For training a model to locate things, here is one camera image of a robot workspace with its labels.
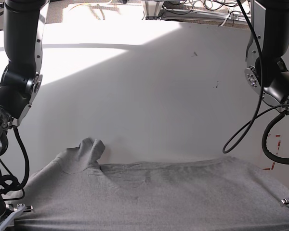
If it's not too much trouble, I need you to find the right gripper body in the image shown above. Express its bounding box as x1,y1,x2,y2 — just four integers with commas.
0,204,34,231

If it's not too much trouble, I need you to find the grey T-shirt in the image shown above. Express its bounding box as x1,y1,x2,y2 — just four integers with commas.
15,138,289,231

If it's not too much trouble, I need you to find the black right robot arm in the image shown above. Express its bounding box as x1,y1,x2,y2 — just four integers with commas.
0,0,49,231

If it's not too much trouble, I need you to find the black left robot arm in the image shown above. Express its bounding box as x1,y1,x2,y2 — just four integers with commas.
223,0,289,165

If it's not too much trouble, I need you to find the red tape rectangle marking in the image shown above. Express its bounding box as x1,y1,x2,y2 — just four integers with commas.
261,133,282,171

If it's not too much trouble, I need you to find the aluminium frame post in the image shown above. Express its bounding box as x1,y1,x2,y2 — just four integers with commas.
141,0,164,20

